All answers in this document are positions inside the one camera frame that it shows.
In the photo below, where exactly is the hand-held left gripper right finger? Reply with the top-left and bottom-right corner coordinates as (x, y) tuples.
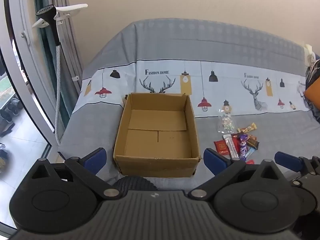
(189, 148), (288, 201)

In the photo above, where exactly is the blue white snack bar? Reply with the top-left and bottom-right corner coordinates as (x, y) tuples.
(244, 146), (257, 161)

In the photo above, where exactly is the black garment steamer head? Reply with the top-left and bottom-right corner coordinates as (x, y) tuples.
(36, 4), (61, 46)

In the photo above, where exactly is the silver pink stick packet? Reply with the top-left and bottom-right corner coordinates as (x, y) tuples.
(222, 134), (240, 159)

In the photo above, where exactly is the orange flat item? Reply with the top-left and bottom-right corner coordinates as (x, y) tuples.
(303, 80), (320, 105)

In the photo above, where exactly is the red brown snack packet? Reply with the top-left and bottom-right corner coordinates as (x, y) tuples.
(247, 135), (260, 148)

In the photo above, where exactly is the pair of dark shoes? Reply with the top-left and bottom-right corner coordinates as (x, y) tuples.
(0, 97), (24, 137)

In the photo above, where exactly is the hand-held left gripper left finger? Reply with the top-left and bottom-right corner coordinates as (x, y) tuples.
(32, 148), (123, 201)

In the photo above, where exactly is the brown cardboard box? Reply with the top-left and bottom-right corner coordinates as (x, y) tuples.
(113, 92), (202, 178)

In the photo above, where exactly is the white window frame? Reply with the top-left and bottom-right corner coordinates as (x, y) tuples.
(0, 0), (60, 230)

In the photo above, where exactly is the clear candy bag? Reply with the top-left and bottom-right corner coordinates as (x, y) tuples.
(216, 109), (235, 134)

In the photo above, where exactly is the dark ribbed cloth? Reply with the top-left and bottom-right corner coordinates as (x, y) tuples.
(112, 176), (158, 193)

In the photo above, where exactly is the yellow brown wrapper bar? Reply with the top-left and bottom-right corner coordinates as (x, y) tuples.
(237, 122), (258, 133)

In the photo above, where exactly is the purple candy packet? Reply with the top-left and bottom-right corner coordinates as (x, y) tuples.
(237, 133), (249, 161)

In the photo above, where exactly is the black bag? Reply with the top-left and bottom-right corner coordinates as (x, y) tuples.
(305, 59), (320, 123)

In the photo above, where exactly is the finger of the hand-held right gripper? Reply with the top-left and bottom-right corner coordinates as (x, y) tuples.
(274, 151), (320, 179)

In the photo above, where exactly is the red square snack packet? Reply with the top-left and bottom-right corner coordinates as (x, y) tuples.
(214, 140), (230, 155)

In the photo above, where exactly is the white steamer hanger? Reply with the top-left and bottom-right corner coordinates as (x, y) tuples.
(32, 3), (88, 28)

